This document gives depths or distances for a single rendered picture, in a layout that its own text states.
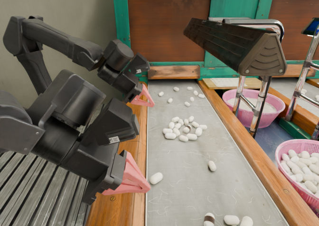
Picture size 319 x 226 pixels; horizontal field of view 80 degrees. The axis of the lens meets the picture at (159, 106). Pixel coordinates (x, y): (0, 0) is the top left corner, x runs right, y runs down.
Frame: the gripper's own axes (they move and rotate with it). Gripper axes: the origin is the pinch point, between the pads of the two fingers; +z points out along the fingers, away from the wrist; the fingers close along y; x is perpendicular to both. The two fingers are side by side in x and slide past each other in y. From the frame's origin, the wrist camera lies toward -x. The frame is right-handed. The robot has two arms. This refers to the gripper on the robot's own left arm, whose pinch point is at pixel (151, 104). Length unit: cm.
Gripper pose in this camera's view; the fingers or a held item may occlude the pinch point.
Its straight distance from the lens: 64.7
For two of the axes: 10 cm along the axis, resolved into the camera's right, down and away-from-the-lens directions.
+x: -6.5, 6.9, 3.2
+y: -0.5, -4.5, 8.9
